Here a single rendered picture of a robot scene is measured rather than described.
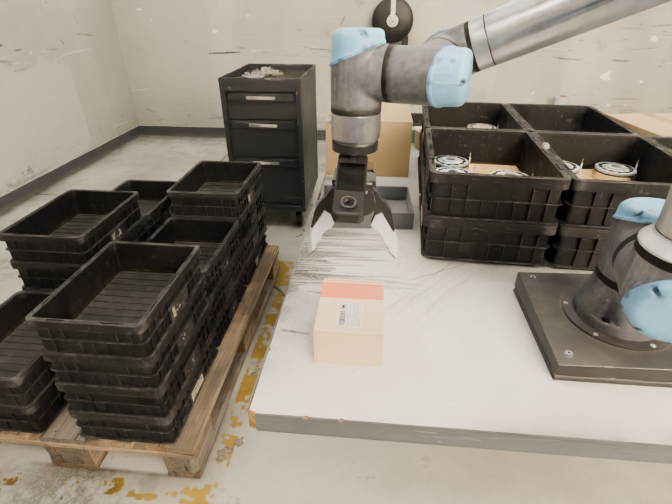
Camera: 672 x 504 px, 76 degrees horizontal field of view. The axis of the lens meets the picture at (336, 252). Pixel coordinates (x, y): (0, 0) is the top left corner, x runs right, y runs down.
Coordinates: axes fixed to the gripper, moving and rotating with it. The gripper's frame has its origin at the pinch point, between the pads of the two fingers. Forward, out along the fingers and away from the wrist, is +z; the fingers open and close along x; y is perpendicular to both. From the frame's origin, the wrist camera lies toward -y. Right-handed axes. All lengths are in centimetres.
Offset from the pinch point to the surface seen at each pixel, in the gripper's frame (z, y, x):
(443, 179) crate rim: -4.5, 28.2, -18.5
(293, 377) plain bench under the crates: 17.3, -11.7, 9.0
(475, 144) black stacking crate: -2, 66, -33
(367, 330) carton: 9.8, -7.1, -3.2
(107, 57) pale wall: 6, 354, 250
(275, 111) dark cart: 14, 177, 53
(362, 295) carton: 9.8, 2.9, -2.0
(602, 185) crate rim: -5, 26, -51
